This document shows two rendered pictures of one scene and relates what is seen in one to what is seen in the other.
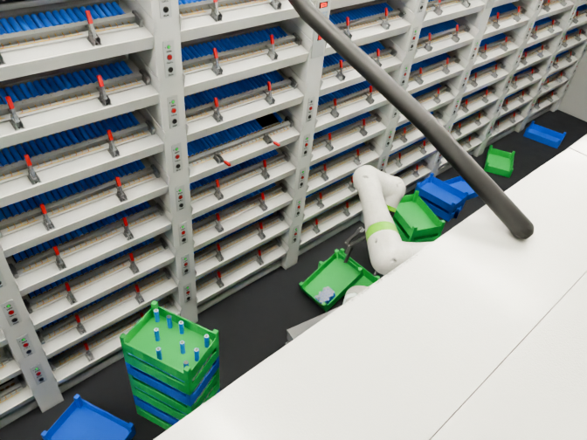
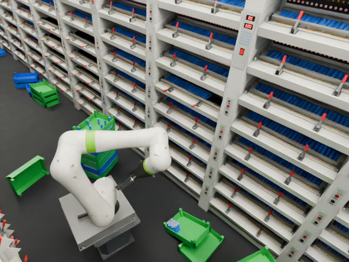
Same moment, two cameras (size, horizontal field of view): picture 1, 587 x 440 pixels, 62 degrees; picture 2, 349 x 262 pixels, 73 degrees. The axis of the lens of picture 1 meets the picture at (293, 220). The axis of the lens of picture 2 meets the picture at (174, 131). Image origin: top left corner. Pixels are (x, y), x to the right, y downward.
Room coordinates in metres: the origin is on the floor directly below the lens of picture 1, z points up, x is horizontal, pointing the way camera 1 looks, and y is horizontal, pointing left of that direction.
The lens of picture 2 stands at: (1.65, -1.24, 1.75)
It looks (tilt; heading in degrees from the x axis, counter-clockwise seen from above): 37 degrees down; 86
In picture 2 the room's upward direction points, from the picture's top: 6 degrees clockwise
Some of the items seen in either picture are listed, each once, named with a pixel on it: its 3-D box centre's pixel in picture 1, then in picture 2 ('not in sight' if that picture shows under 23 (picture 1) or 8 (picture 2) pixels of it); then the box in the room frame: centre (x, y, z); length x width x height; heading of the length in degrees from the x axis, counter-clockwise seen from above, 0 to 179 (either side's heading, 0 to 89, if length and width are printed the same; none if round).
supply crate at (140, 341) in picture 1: (170, 340); (94, 124); (1.09, 0.41, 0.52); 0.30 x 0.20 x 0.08; 68
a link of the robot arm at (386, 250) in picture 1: (387, 250); (78, 142); (1.25, -0.33, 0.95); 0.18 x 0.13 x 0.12; 8
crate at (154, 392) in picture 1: (175, 374); (97, 145); (1.09, 0.41, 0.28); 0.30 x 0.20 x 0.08; 68
